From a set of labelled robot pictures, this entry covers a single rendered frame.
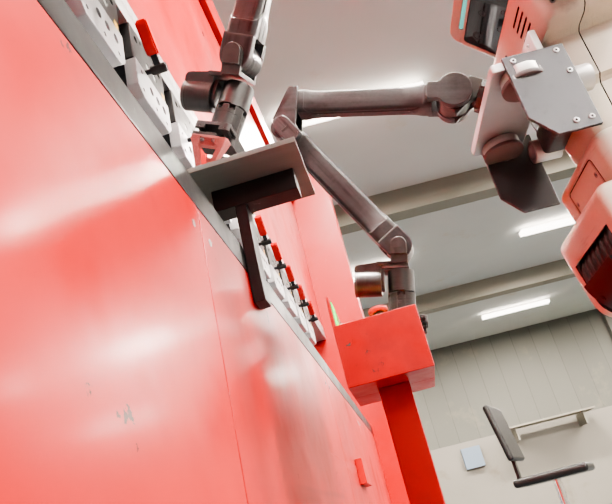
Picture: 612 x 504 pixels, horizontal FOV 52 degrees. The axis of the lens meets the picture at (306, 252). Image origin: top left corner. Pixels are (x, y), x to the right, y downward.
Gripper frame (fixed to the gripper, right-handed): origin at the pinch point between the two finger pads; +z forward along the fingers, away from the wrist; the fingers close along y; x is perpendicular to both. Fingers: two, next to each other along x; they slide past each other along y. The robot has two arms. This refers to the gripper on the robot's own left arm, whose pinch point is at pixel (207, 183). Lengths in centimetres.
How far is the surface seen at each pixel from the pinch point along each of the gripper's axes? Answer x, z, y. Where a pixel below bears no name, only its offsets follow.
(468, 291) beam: 25, -274, -838
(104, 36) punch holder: -13.4, -12.1, 21.3
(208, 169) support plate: 3.2, 1.0, 7.2
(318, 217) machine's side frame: -44, -90, -216
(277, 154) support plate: 13.1, -4.2, 5.5
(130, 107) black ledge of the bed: 11.7, 12.7, 42.2
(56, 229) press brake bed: 22, 32, 58
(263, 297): 15.8, 18.2, 0.6
